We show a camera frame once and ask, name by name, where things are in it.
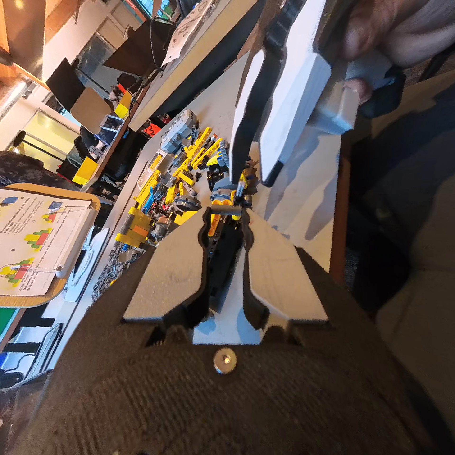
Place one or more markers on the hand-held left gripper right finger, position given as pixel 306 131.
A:
pixel 280 277

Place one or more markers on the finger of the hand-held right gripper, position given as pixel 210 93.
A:
pixel 241 117
pixel 295 92

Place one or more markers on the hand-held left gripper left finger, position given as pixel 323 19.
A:
pixel 167 277

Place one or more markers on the yellow black brick vehicle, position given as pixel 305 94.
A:
pixel 224 256

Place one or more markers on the yellow gear brick subassembly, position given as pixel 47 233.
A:
pixel 220 192

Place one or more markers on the small yellow grey axle assembly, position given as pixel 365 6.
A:
pixel 227 209

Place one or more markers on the grey desk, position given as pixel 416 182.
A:
pixel 302 213

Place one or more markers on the person's right hand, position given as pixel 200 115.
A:
pixel 391 28

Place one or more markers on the pile of yellow beam bricks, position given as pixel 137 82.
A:
pixel 202 153

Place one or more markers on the pile of dark grey bricks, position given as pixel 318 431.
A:
pixel 113 270

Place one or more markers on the grey brick battery hub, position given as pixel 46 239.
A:
pixel 177 131

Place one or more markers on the blue brick separator tool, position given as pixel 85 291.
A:
pixel 155 197

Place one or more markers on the orange cloth item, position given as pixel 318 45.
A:
pixel 149 129

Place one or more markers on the sticker sheet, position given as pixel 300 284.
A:
pixel 151 167

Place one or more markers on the printed paper sheet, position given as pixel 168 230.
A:
pixel 188 28

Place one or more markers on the yellow plastic bin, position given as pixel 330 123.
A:
pixel 124 103
pixel 85 170

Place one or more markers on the dark brown table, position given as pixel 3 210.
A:
pixel 138 49

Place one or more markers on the wooden board sign stand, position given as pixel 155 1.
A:
pixel 42 241

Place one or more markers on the clear blue storage rack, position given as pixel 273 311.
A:
pixel 110 124

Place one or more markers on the tan chair backrest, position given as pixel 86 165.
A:
pixel 90 110

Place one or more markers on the green plastic bin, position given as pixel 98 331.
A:
pixel 7 321

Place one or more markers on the black panel board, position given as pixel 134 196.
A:
pixel 64 81

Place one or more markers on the black lamp on pole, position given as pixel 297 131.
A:
pixel 19 138

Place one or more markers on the black pendant lamp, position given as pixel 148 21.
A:
pixel 5 57

